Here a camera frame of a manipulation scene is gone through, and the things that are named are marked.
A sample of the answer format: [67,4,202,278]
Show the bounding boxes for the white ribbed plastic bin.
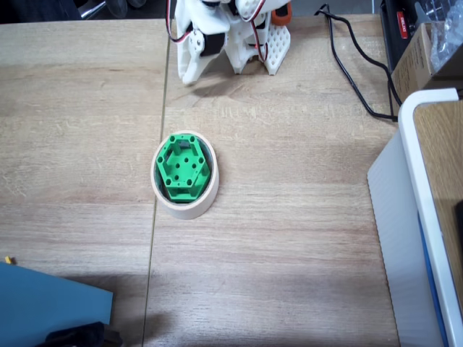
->
[367,88,463,347]

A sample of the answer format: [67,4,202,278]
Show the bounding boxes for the arm servo wire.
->
[249,0,271,62]

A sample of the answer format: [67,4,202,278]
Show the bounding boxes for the person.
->
[0,0,80,25]

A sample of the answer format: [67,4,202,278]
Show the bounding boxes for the black power supply box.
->
[379,0,428,73]

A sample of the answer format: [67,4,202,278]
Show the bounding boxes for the beige masking tape roll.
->
[150,129,219,220]

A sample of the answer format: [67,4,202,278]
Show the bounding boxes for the black power cable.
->
[314,3,402,122]

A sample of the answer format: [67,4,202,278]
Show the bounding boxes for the green hexagonal printed component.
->
[156,133,213,203]

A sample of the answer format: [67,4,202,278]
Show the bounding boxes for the black fabric object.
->
[43,320,122,347]

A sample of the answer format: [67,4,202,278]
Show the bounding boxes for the clear plastic bag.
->
[415,0,463,69]

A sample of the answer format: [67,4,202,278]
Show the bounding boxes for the brown cardboard box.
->
[390,21,463,106]

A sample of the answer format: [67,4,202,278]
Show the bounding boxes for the black office chair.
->
[78,0,145,20]

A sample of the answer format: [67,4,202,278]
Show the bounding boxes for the blue flat box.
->
[0,262,114,347]

